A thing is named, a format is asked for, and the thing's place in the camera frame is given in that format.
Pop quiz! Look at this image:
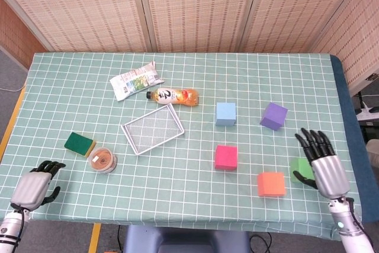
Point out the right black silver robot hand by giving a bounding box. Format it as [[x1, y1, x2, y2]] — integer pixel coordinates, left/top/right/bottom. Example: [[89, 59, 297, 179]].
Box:
[[292, 127, 351, 200]]

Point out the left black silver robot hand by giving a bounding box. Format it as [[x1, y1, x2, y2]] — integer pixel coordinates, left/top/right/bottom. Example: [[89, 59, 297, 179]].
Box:
[[11, 160, 66, 210]]

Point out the green foam cube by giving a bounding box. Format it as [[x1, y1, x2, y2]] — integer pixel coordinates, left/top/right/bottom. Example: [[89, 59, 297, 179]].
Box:
[[289, 158, 315, 184]]

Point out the orange foam cube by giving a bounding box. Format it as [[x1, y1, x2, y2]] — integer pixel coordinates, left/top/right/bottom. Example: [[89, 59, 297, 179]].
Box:
[[256, 172, 287, 197]]

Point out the purple foam cube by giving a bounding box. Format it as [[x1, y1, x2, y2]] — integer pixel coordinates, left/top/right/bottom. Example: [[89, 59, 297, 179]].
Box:
[[259, 102, 288, 132]]

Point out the light blue foam cube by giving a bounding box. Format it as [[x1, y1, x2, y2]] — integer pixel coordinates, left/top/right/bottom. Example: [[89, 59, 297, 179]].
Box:
[[215, 102, 237, 126]]

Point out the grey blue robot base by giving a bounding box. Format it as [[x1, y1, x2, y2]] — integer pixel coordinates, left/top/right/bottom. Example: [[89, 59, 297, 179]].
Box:
[[123, 225, 252, 253]]

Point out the dark blue table cover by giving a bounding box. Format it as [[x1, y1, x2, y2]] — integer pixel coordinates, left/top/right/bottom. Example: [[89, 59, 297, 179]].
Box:
[[329, 54, 379, 224]]

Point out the green yellow scrub sponge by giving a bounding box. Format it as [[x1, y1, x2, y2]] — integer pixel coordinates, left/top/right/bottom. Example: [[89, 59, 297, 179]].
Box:
[[64, 132, 97, 158]]

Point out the clear jar with brown paste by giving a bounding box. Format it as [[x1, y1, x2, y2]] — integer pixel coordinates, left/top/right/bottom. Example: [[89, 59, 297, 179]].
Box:
[[87, 146, 118, 174]]

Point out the pink foam cube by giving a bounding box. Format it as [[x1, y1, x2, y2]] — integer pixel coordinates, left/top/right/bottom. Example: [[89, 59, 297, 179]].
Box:
[[214, 145, 239, 171]]

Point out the green checked tablecloth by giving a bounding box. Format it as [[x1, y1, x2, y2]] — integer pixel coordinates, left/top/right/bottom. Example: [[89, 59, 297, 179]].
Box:
[[0, 52, 364, 241]]

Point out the white printed snack packet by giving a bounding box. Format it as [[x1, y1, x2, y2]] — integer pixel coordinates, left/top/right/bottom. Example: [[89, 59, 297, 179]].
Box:
[[109, 60, 165, 102]]

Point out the orange drink plastic bottle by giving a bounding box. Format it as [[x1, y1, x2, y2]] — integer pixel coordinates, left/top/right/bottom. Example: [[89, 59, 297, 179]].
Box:
[[146, 87, 200, 108]]

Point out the bamboo folding screen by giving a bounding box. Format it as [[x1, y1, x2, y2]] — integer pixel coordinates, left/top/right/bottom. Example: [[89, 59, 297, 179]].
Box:
[[0, 0, 379, 91]]

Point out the black floor cable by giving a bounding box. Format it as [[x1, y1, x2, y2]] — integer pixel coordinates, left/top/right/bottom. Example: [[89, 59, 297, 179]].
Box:
[[249, 231, 272, 253]]

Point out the white floor cable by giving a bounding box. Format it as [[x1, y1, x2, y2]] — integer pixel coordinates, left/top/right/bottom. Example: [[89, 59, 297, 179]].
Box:
[[0, 84, 27, 92]]

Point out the white wire mesh tray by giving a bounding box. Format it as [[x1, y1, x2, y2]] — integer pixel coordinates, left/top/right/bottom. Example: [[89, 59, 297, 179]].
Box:
[[120, 103, 185, 156]]

